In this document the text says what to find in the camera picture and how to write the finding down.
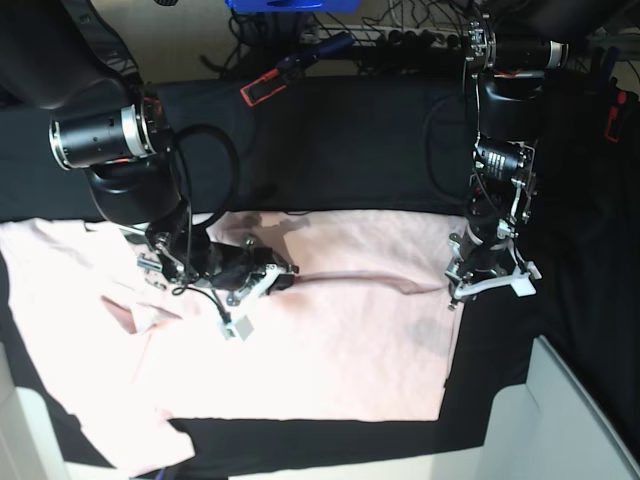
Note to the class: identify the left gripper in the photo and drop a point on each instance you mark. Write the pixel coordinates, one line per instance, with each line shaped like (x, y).
(476, 268)

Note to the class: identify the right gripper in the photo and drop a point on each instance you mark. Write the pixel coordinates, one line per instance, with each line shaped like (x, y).
(245, 272)

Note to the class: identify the pink T-shirt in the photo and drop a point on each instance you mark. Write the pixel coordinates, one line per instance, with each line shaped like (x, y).
(365, 333)

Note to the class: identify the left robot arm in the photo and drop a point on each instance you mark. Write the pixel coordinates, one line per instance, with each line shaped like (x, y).
(508, 64)

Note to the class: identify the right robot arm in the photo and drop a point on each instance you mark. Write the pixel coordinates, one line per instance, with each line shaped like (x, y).
(114, 130)

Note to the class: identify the black table cloth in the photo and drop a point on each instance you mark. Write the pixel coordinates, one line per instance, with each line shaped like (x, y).
(343, 142)

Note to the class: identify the white power strip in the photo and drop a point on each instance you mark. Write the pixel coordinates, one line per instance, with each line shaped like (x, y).
(378, 36)

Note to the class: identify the blue plastic box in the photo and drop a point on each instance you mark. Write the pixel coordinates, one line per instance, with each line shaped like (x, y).
(264, 6)

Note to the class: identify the blue handled clamp, red jaw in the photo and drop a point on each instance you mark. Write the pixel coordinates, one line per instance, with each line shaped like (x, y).
(292, 69)

